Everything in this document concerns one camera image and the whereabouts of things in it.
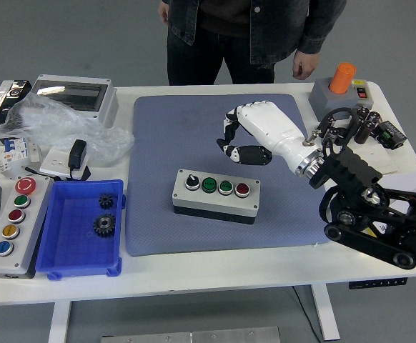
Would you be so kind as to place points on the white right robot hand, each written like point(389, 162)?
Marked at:
point(268, 125)

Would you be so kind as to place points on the person's left hand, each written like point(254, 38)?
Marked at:
point(308, 64)

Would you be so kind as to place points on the person's right hand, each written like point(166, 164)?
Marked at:
point(163, 12)

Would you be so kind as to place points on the grey four-button control box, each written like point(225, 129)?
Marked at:
point(215, 203)

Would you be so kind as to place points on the person's left forearm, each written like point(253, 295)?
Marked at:
point(322, 28)

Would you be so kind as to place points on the grey five-button control box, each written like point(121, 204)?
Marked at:
point(11, 228)

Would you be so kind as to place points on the orange cylinder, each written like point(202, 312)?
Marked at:
point(342, 78)

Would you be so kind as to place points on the grey block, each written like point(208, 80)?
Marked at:
point(324, 101)

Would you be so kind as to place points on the dark brown capacitor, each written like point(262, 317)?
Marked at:
point(363, 111)
point(334, 134)
point(323, 125)
point(373, 117)
point(364, 132)

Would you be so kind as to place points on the person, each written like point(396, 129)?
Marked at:
point(211, 53)

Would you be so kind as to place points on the black module green terminals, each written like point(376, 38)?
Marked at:
point(390, 134)

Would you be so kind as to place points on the grey-blue mat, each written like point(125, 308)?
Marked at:
point(158, 143)

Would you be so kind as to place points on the grey distribution box clear cover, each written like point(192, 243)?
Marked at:
point(72, 89)

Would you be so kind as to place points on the yellow white cardboard box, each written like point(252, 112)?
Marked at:
point(408, 182)

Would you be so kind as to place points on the clear plastic bag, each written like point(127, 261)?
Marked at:
point(50, 121)

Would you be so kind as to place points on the small black gear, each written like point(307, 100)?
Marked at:
point(106, 201)

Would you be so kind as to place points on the black table height controller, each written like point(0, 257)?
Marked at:
point(376, 283)

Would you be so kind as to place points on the large black gear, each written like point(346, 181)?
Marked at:
point(104, 225)

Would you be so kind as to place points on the white table leg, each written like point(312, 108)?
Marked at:
point(326, 314)
point(59, 321)

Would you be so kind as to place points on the white blue circuit breaker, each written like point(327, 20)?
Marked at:
point(13, 153)

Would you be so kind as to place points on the grey metal plate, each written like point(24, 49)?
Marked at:
point(193, 336)

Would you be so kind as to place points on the blue plastic bin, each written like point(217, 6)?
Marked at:
point(72, 250)

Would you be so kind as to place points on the white switch red black buttons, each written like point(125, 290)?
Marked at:
point(361, 93)

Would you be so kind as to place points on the white wall switch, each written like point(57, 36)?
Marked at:
point(383, 160)

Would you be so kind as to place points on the white wall socket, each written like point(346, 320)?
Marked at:
point(54, 160)

